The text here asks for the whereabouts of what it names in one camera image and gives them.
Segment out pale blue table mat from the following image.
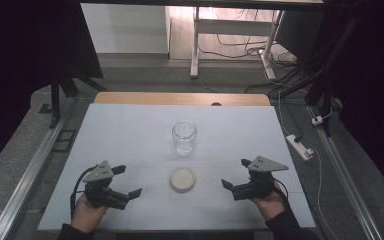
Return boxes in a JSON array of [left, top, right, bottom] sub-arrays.
[[37, 103, 316, 233]]

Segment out clear glass jar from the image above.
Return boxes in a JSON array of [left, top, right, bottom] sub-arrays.
[[171, 120, 198, 157]]

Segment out black metal stand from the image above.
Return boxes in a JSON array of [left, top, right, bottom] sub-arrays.
[[269, 13, 364, 138], [48, 64, 108, 130]]

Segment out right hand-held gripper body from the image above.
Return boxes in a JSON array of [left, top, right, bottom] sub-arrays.
[[231, 155, 290, 202]]

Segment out aluminium rail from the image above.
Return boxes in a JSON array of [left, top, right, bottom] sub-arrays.
[[306, 104, 384, 240], [0, 96, 78, 240]]

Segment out black floor bracket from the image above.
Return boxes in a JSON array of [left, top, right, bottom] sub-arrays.
[[51, 129, 78, 154]]

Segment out person's left hand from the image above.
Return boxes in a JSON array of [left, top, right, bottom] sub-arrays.
[[70, 192, 109, 235]]

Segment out white power strip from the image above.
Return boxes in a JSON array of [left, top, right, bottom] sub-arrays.
[[285, 134, 315, 162]]

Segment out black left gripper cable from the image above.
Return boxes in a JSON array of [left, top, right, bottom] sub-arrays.
[[69, 165, 98, 219]]

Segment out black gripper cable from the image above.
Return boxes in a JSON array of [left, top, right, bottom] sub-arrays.
[[69, 165, 98, 219], [273, 179, 290, 207]]

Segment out black curtain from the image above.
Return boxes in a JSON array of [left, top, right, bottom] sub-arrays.
[[323, 0, 384, 208], [0, 0, 105, 181]]

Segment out white desk frame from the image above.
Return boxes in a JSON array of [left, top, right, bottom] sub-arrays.
[[189, 6, 285, 81]]

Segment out thin white cable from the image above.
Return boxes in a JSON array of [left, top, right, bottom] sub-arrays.
[[277, 89, 340, 240]]

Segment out black floor cables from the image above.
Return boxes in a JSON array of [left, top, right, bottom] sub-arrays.
[[198, 9, 309, 94]]

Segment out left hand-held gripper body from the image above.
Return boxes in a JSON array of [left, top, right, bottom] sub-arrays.
[[81, 160, 130, 211]]

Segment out person's right hand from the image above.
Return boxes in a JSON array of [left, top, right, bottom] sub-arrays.
[[251, 180, 288, 221]]

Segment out cream round jar lid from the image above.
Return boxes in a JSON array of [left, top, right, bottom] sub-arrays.
[[169, 166, 197, 194]]

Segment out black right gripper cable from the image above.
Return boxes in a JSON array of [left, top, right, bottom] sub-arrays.
[[273, 179, 290, 207]]

